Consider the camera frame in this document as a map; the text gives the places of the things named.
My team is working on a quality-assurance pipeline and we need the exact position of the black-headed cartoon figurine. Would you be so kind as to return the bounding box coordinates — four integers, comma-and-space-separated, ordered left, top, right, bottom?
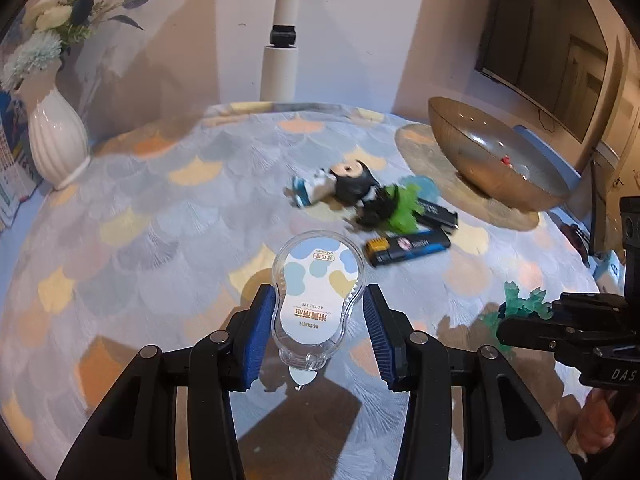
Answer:
285, 159, 391, 208

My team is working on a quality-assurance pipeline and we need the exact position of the amber glass bowl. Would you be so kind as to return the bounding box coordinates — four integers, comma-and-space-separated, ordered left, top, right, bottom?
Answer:
428, 96, 573, 213

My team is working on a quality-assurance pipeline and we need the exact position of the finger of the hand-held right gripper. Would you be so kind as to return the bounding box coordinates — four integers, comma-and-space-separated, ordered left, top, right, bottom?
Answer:
550, 291, 628, 320
496, 316, 608, 362

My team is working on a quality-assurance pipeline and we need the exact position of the person's right hand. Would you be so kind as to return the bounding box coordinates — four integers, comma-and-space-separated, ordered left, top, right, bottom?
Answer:
574, 387, 622, 456

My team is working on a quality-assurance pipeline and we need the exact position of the clear correction tape dispenser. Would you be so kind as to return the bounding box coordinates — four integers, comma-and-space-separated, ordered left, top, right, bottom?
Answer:
271, 230, 362, 387

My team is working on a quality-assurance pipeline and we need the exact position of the wall television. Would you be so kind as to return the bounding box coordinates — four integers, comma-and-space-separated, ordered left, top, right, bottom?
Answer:
474, 0, 626, 143

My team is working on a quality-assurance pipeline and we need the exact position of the black pole clamp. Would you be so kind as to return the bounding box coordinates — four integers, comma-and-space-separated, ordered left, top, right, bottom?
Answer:
270, 23, 299, 48

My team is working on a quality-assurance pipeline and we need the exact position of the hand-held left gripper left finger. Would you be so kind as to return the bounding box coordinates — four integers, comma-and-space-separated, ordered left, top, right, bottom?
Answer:
55, 284, 278, 480

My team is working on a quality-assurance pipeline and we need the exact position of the black monster figure green base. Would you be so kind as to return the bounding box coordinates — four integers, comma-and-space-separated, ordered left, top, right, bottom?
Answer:
352, 183, 423, 235

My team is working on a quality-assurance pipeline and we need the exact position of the white lamp pole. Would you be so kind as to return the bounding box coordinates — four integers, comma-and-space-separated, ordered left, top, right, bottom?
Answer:
260, 0, 306, 103

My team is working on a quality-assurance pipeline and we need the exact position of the artificial flower bouquet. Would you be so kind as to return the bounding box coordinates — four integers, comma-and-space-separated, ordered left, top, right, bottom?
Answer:
0, 0, 161, 93

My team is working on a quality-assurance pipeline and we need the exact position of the dark lighter with round logo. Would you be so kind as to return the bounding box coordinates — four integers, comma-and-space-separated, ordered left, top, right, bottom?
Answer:
364, 230, 452, 268

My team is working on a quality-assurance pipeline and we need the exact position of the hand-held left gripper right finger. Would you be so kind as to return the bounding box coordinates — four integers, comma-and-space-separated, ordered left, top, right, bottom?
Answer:
361, 284, 583, 480

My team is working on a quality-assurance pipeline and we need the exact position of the black monster figure teal base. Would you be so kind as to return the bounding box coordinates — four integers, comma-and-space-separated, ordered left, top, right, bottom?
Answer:
480, 280, 556, 346

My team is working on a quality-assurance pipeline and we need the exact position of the row of books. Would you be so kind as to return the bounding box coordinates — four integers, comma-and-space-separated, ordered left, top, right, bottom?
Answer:
0, 90, 43, 231

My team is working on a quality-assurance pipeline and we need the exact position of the glossy black lighter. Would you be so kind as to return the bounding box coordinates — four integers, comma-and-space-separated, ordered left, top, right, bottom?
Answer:
415, 197, 459, 231

